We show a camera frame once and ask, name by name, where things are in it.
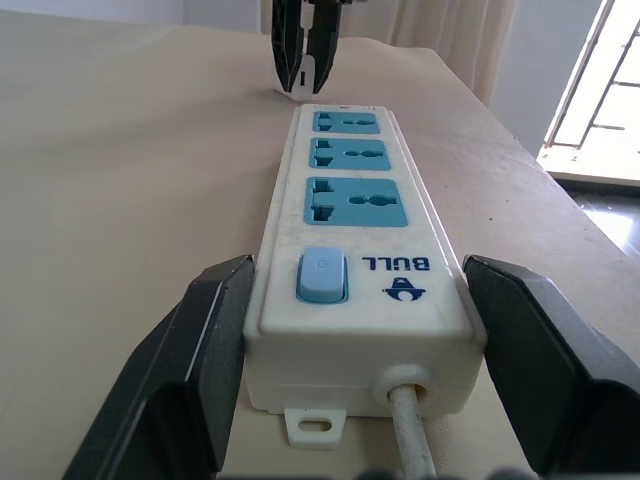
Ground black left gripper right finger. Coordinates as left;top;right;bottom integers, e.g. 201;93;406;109
461;253;640;480

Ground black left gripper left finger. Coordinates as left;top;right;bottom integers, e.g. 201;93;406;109
63;253;257;480

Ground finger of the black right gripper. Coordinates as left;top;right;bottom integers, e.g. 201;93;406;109
270;0;306;94
304;0;347;96

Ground white charger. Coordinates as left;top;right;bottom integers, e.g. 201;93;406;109
274;55;322;105

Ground white power strip blue sockets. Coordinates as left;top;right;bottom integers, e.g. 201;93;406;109
241;103;489;447

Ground white power strip cable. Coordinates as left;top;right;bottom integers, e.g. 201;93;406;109
386;381;437;480

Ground white window frame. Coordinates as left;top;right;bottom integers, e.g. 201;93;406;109
536;0;640;189

